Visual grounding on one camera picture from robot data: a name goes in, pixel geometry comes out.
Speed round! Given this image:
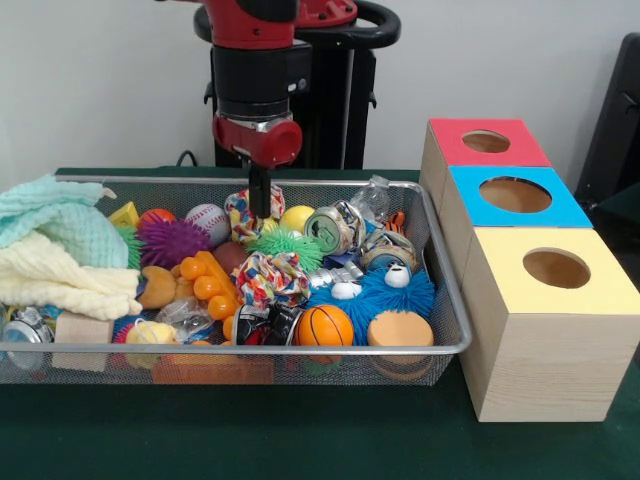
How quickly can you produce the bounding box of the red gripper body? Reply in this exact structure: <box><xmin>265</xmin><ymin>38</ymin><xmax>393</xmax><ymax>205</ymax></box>
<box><xmin>212</xmin><ymin>113</ymin><xmax>304</xmax><ymax>169</ymax></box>

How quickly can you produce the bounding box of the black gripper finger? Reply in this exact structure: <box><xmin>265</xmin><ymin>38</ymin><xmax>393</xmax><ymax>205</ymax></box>
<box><xmin>248</xmin><ymin>164</ymin><xmax>272</xmax><ymax>219</ymax></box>

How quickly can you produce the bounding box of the colourful knotted rope toy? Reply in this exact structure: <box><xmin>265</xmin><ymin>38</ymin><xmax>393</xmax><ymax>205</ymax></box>
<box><xmin>224</xmin><ymin>183</ymin><xmax>312</xmax><ymax>307</ymax></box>

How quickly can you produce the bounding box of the brown plush bear toy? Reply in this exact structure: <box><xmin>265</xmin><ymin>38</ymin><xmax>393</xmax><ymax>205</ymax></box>
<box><xmin>135</xmin><ymin>264</ymin><xmax>196</xmax><ymax>310</ymax></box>

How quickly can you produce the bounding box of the mint green waffle cloth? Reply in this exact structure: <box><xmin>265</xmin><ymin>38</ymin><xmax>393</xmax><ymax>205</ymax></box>
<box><xmin>0</xmin><ymin>173</ymin><xmax>131</xmax><ymax>269</ymax></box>

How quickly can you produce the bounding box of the cream waffle cloth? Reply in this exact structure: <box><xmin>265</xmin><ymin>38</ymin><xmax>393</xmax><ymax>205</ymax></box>
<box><xmin>0</xmin><ymin>230</ymin><xmax>144</xmax><ymax>321</ymax></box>

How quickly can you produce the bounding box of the shallow clear mesh bin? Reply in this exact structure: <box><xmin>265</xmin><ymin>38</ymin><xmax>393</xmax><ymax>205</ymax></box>
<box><xmin>0</xmin><ymin>174</ymin><xmax>474</xmax><ymax>386</ymax></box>

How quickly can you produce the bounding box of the wooden box with three holes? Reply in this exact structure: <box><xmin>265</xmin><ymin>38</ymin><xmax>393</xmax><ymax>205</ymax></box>
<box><xmin>418</xmin><ymin>117</ymin><xmax>640</xmax><ymax>424</ymax></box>

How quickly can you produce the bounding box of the green spiky ball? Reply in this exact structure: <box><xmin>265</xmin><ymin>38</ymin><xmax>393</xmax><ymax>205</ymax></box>
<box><xmin>244</xmin><ymin>228</ymin><xmax>326</xmax><ymax>274</ymax></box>

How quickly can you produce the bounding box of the crushed drink can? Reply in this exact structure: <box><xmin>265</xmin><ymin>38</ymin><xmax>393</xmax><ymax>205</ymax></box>
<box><xmin>303</xmin><ymin>199</ymin><xmax>369</xmax><ymax>256</ymax></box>

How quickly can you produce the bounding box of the purple spiky ball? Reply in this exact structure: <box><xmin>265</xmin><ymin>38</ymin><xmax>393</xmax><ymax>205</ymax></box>
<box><xmin>135</xmin><ymin>217</ymin><xmax>211</xmax><ymax>270</ymax></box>

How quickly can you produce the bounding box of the orange plastic building block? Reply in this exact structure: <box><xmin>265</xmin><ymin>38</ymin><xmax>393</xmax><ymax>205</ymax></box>
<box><xmin>178</xmin><ymin>249</ymin><xmax>241</xmax><ymax>321</ymax></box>

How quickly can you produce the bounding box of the orange toy basketball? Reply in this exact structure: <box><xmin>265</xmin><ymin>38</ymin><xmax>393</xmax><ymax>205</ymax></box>
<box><xmin>292</xmin><ymin>304</ymin><xmax>355</xmax><ymax>347</ymax></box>

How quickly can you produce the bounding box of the blue fuzzy monster toy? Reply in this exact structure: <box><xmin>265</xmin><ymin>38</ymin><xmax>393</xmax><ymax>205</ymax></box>
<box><xmin>307</xmin><ymin>262</ymin><xmax>437</xmax><ymax>347</ymax></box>

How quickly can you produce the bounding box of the tan round foam disc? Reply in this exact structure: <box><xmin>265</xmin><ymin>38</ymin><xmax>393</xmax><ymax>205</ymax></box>
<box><xmin>367</xmin><ymin>309</ymin><xmax>435</xmax><ymax>347</ymax></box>

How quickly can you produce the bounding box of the dark green table cloth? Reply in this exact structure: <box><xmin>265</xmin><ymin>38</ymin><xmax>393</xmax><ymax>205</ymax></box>
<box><xmin>597</xmin><ymin>194</ymin><xmax>640</xmax><ymax>236</ymax></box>
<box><xmin>0</xmin><ymin>167</ymin><xmax>640</xmax><ymax>480</ymax></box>

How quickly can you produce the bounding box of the black chair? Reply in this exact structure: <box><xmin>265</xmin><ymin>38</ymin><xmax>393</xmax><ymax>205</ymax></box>
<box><xmin>574</xmin><ymin>32</ymin><xmax>640</xmax><ymax>201</ymax></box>

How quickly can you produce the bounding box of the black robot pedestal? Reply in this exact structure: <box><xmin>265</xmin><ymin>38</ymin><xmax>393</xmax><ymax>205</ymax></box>
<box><xmin>193</xmin><ymin>0</ymin><xmax>402</xmax><ymax>170</ymax></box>

